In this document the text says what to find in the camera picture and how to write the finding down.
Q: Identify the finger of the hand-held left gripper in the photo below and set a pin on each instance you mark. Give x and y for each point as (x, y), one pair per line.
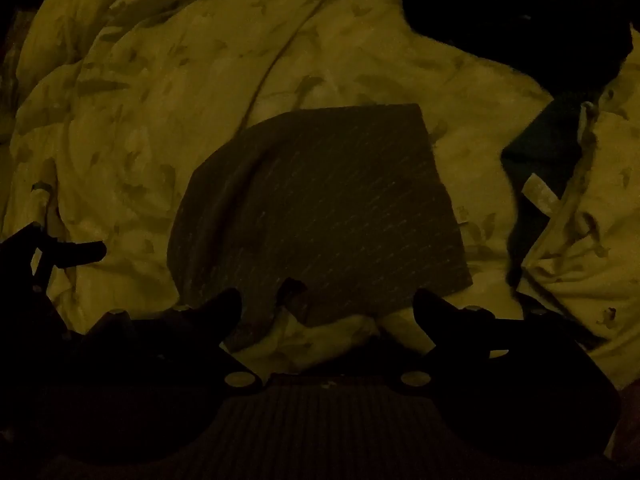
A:
(80, 252)

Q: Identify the grey patterned small cloth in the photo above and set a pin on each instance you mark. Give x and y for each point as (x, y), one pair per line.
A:
(320, 200)

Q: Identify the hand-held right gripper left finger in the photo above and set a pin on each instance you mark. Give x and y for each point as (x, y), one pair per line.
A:
(227, 307)

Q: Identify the crumpled white cloth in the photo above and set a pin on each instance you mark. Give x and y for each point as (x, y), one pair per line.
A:
(150, 110)

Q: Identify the dark garment with white label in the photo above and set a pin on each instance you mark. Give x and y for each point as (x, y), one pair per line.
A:
(545, 160)

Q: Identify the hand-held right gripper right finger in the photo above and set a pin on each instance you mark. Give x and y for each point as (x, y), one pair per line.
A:
(431, 307)

